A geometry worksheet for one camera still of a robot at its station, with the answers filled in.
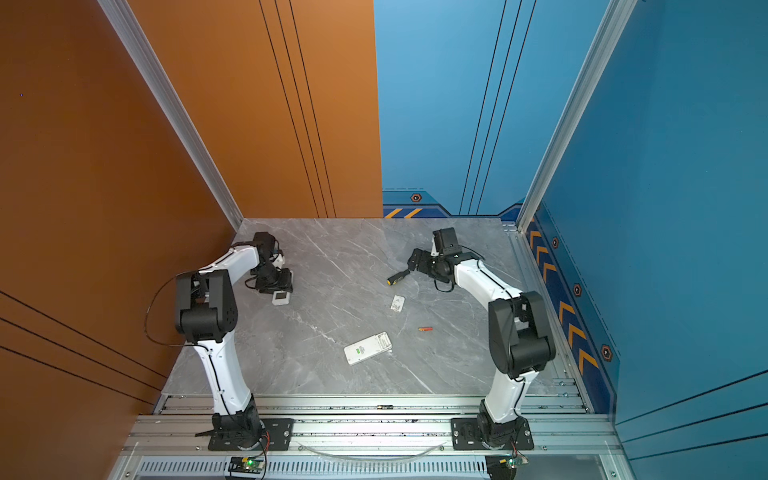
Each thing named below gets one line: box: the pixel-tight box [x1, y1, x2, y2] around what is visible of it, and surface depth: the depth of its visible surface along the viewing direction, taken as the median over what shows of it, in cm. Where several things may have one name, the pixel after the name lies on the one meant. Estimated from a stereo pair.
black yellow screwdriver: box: [386, 269, 411, 285], surface depth 104 cm
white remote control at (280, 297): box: [272, 290, 290, 306], surface depth 99 cm
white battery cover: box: [390, 295, 405, 312], surface depth 98 cm
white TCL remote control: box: [344, 331, 393, 365], surface depth 89 cm
